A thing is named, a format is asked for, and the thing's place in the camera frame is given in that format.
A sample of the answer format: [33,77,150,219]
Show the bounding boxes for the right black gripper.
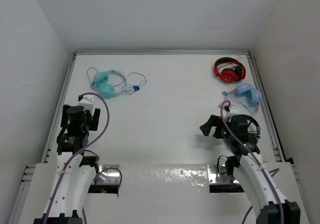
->
[199,114,235,141]

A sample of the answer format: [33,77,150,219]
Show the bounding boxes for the teal cat-ear headphones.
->
[91,69,127,99]

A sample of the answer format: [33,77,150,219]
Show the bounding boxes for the blue headphone cable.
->
[86,67,148,95]

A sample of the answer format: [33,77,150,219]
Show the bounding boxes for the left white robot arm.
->
[33,105,101,224]

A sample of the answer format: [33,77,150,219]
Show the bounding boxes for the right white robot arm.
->
[200,114,301,224]

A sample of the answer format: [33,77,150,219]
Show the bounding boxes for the light blue headphones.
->
[222,83,262,116]

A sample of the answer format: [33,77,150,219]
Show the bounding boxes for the red headphones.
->
[213,57,246,83]

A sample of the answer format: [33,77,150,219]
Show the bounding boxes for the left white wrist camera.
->
[78,95,95,113]

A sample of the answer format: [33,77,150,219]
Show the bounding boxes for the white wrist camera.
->
[224,105,239,115]
[78,95,95,113]

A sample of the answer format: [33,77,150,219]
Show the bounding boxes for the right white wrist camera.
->
[224,105,239,115]

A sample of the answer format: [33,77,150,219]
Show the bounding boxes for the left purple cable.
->
[42,92,123,224]

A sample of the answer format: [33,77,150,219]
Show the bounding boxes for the purple cable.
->
[42,92,123,224]
[219,100,286,224]

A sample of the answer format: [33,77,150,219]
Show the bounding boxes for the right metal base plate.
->
[207,164,239,185]

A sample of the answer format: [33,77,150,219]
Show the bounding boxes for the metal base plate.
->
[207,164,239,185]
[95,164,120,185]

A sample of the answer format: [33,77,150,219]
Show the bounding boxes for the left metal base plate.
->
[95,164,120,185]

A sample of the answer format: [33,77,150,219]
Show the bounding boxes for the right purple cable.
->
[219,100,286,224]

